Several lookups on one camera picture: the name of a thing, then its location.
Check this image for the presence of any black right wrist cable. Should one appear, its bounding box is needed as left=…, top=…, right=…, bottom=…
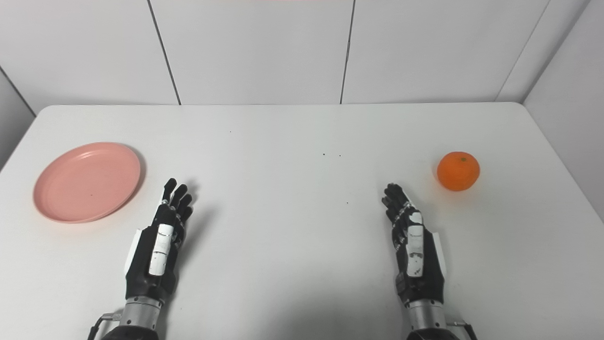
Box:
left=446, top=320, right=478, bottom=340

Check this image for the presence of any pink round plate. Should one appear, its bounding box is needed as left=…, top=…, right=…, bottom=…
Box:
left=33, top=142, right=142, bottom=224

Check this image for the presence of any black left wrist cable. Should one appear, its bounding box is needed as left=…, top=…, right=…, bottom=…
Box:
left=87, top=312, right=124, bottom=340

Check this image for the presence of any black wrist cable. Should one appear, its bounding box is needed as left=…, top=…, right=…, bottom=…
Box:
left=446, top=320, right=478, bottom=340
left=87, top=312, right=124, bottom=340

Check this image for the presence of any orange fruit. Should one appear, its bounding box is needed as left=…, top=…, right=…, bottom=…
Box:
left=436, top=152, right=481, bottom=192

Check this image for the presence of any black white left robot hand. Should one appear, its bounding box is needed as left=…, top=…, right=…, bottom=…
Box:
left=124, top=178, right=194, bottom=303

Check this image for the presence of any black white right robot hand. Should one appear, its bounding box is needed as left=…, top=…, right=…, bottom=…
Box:
left=381, top=183, right=447, bottom=306

